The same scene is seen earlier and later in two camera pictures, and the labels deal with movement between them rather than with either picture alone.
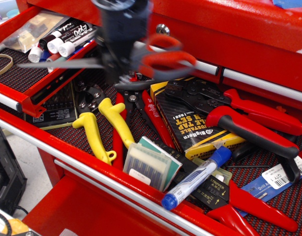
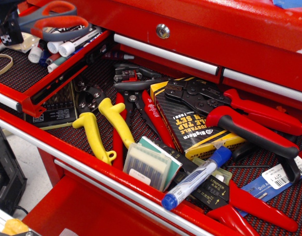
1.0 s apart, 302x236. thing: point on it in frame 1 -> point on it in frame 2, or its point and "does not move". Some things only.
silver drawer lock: [163, 29] does not move
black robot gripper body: [118, 37] -> [6, 13]
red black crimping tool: [229, 113] does not move
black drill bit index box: [61, 111] does not move
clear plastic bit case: [149, 165] does not move
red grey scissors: [159, 55] -> [53, 14]
